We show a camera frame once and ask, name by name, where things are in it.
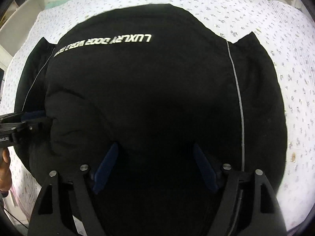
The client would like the black hooded jacket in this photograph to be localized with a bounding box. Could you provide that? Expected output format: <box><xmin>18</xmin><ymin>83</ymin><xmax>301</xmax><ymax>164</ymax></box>
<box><xmin>14</xmin><ymin>4</ymin><xmax>287</xmax><ymax>235</ymax></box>

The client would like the person's left hand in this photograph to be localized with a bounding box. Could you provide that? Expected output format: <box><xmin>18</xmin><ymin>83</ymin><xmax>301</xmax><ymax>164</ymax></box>
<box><xmin>0</xmin><ymin>148</ymin><xmax>12</xmax><ymax>192</ymax></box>

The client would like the white shelf unit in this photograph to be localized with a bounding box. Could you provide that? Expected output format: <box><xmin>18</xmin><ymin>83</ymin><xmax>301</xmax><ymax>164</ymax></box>
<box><xmin>1</xmin><ymin>0</ymin><xmax>45</xmax><ymax>56</ymax></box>

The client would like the green bed sheet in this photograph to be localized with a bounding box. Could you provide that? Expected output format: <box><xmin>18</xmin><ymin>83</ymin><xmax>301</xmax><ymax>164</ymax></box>
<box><xmin>45</xmin><ymin>1</ymin><xmax>64</xmax><ymax>10</ymax></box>

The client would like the white floral bed quilt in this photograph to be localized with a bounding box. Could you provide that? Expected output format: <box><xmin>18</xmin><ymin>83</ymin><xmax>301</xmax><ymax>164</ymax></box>
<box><xmin>1</xmin><ymin>0</ymin><xmax>314</xmax><ymax>230</ymax></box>

